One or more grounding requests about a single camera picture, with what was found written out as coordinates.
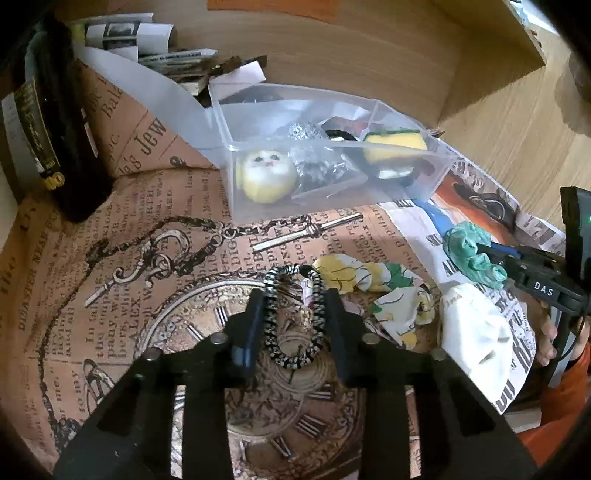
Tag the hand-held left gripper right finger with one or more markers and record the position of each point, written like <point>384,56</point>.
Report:
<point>338,333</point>

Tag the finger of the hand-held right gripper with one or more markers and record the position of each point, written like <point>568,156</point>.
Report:
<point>497,250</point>

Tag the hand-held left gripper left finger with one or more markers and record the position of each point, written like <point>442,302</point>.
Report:
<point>243,356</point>

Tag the green scrunchie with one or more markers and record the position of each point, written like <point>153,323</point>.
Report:
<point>471,256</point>

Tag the clear plastic organizer box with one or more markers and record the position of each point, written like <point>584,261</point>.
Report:
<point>258,115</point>

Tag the person's right forearm orange sleeve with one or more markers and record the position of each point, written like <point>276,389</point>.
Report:
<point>568,401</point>

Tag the black white soft item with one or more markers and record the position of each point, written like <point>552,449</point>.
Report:
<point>395,172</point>

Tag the red black soft item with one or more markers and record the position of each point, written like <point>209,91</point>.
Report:
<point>344,124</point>

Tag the person's right hand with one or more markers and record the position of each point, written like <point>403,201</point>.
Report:
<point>548,339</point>

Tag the colourful newspaper print sheet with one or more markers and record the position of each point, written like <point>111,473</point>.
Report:
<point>485,198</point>

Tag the yellow floral scrunchie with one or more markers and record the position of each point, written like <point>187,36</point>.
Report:
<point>392,304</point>

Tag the white cloth mask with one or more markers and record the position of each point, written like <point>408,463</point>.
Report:
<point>478,339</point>

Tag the yellow green sponge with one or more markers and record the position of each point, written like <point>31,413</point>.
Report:
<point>392,141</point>

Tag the brown vintage print paper mat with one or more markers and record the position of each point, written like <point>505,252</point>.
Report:
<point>92,286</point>

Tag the yellow white cat plush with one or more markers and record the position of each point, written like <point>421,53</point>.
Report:
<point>265,177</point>

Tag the wooden shelf panel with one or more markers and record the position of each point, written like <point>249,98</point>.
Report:
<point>480,46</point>

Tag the silver glitter scrunchie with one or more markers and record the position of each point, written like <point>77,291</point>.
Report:
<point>304,130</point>

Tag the white plastic sheet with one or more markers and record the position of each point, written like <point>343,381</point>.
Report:
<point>147,97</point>

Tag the dark glass bottle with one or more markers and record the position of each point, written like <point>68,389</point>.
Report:
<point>64,138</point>

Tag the dark brown paper scraps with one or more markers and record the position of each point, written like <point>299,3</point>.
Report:
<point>217,69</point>

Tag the rolled printed papers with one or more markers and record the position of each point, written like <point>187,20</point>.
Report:
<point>124,32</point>

